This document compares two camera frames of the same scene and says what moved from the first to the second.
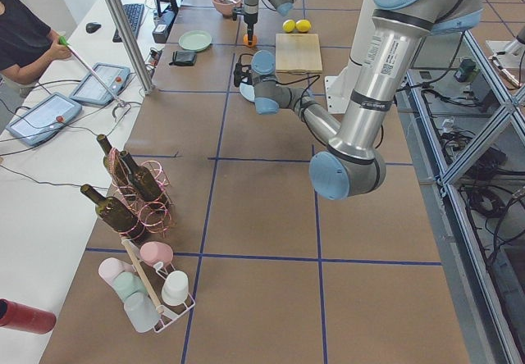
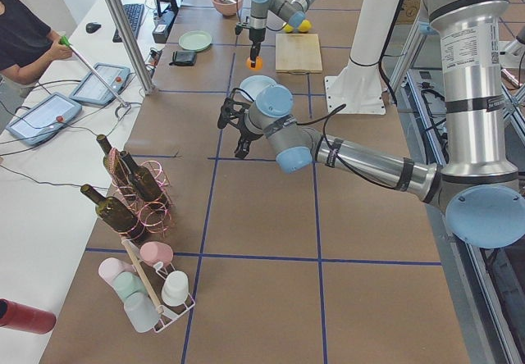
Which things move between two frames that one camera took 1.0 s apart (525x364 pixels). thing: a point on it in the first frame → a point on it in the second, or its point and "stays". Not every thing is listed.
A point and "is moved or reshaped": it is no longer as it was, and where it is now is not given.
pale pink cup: [111, 267] stays
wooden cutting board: [298, 52] stays
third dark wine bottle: [115, 163] stays
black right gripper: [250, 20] → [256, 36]
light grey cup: [141, 311] stays
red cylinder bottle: [16, 316] stays
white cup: [175, 288] stays
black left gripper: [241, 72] → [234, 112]
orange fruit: [245, 40] is moved or reshaped
